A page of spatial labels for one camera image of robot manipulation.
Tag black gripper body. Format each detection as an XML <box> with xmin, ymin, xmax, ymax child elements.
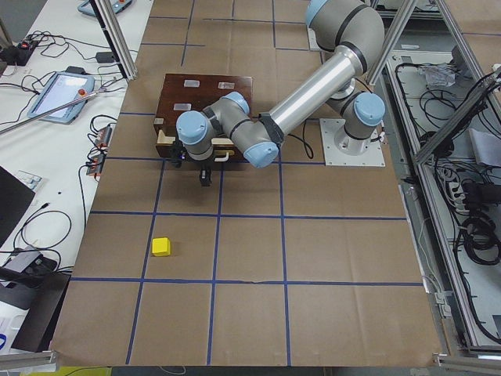
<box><xmin>199</xmin><ymin>166</ymin><xmax>212</xmax><ymax>187</ymax></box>

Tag light wooden drawer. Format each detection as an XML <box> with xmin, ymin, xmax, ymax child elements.
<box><xmin>156</xmin><ymin>130</ymin><xmax>239</xmax><ymax>162</ymax></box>

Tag yellow block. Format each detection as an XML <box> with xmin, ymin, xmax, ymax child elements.
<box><xmin>151</xmin><ymin>237</ymin><xmax>171</xmax><ymax>257</ymax></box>

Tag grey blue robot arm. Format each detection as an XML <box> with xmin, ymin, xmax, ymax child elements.
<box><xmin>176</xmin><ymin>1</ymin><xmax>385</xmax><ymax>186</ymax></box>

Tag dark wooden drawer cabinet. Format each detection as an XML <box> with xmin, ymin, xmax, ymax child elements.
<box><xmin>152</xmin><ymin>73</ymin><xmax>254</xmax><ymax>173</ymax></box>

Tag black power adapter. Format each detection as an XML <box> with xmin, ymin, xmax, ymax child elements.
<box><xmin>95</xmin><ymin>52</ymin><xmax>115</xmax><ymax>63</ymax></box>

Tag blue teach pendant tablet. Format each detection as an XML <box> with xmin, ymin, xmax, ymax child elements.
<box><xmin>27</xmin><ymin>71</ymin><xmax>95</xmax><ymax>124</ymax></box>

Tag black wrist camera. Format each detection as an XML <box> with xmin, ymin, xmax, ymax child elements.
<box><xmin>171</xmin><ymin>140</ymin><xmax>186</xmax><ymax>168</ymax></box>

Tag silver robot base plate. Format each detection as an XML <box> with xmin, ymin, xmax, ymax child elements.
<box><xmin>319</xmin><ymin>118</ymin><xmax>386</xmax><ymax>168</ymax></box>

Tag aluminium frame post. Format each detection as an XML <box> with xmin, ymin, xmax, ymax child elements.
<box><xmin>90</xmin><ymin>0</ymin><xmax>138</xmax><ymax>81</ymax></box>

